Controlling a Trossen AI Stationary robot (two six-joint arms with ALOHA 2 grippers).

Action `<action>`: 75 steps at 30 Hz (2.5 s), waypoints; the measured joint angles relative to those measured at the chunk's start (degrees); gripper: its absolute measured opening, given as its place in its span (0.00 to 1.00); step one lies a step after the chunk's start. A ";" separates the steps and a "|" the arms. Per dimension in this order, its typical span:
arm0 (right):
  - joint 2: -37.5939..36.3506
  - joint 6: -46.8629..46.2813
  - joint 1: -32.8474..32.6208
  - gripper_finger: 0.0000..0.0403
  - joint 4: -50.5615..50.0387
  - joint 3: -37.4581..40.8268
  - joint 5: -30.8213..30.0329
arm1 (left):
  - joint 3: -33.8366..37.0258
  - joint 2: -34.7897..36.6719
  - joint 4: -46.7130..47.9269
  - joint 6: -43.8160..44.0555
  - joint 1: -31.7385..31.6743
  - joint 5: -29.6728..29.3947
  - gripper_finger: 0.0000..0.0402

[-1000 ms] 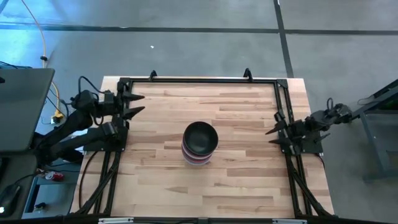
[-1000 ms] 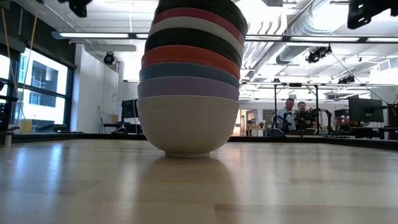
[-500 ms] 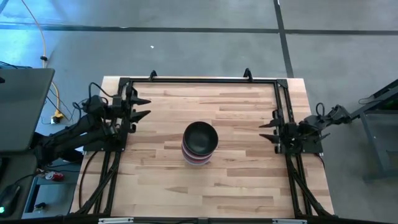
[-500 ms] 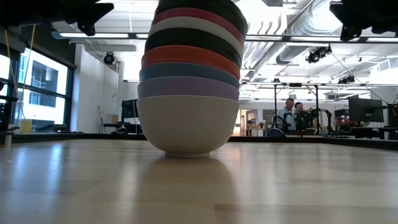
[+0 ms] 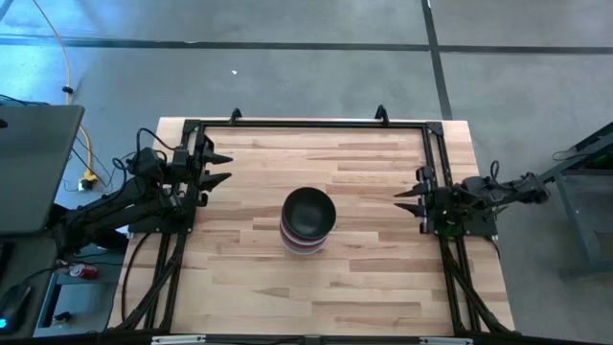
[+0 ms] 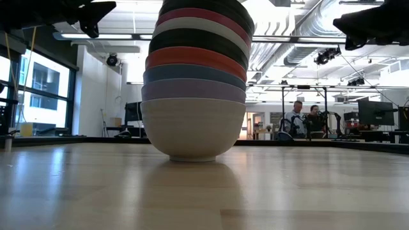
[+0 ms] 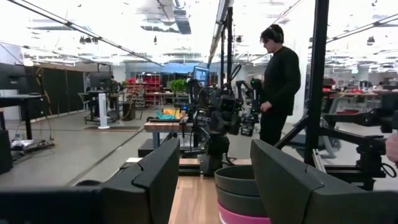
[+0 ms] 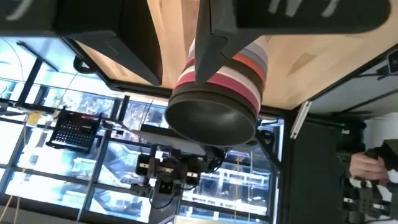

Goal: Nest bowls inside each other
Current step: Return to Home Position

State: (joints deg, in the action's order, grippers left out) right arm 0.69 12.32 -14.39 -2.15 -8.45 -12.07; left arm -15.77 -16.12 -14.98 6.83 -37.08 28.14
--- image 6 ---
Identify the off-white ribbed bowl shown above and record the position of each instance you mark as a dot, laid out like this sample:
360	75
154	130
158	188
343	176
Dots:
191	131

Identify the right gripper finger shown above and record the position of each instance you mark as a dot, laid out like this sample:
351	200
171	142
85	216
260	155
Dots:
361	24
354	41

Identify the black table frame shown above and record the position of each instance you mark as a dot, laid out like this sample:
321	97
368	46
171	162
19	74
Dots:
96	140

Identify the black ceiling spotlight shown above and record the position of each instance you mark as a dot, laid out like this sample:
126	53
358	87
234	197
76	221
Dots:
112	60
356	82
326	57

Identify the lavender bowl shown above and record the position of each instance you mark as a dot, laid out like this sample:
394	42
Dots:
191	91

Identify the large white bowl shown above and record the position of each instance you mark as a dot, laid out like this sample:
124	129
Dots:
191	23

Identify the black computer monitor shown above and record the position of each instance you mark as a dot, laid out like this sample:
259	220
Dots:
133	111
375	112

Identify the blue-grey bowl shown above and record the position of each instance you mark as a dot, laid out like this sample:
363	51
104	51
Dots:
191	72

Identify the grey domed object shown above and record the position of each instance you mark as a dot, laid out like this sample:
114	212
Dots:
284	136

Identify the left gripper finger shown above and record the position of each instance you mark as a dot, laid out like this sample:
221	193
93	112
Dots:
89	28
97	9

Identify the orange bowl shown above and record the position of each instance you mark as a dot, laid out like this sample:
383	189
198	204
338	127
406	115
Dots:
191	56

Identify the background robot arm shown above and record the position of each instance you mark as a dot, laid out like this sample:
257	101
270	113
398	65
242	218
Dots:
334	123

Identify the red bowl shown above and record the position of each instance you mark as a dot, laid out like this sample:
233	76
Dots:
191	13

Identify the long ceiling light strip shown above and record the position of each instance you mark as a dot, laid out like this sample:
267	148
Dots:
96	36

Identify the yellow container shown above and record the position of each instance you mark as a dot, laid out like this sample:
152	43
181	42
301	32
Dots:
26	130

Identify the person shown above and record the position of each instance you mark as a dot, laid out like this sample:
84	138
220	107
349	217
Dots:
314	119
295	121

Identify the cardboard box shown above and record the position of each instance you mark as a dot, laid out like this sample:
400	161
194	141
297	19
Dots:
115	122

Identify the silver ventilation duct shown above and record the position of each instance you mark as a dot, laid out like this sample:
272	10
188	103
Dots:
319	28

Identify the large window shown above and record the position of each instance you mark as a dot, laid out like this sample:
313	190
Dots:
44	83

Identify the black overhead rig frame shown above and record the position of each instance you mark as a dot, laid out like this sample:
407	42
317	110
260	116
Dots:
303	87

